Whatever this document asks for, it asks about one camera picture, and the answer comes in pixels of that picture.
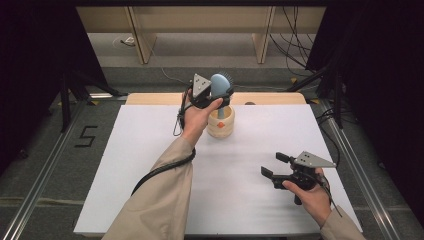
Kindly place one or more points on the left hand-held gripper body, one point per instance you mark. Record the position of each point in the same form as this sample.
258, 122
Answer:
200, 88

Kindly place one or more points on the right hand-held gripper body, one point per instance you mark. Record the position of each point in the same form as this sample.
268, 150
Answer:
306, 175

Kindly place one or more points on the blue hairbrush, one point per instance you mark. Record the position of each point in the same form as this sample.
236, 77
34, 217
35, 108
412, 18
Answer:
220, 85

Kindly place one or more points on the cream duck cup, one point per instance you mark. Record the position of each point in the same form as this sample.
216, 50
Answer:
220, 131

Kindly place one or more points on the person's right hand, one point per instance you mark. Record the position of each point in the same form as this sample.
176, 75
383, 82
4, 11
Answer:
313, 200

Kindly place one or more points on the person's left hand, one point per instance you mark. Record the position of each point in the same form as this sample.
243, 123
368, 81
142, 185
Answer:
196, 123

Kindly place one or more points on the white board sheet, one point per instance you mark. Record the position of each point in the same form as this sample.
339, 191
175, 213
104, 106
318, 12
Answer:
260, 133

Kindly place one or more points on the wooden table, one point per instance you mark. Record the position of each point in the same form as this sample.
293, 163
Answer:
150, 99

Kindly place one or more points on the beige wooden shelf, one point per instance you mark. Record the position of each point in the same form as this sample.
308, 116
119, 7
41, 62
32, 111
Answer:
200, 20

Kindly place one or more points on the black metal stand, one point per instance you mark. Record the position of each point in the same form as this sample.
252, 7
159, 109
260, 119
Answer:
338, 100
65, 106

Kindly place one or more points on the black curtain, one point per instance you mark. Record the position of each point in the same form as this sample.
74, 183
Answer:
383, 66
33, 50

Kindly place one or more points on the aluminium floor rail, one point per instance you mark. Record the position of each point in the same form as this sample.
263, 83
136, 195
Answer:
366, 186
41, 180

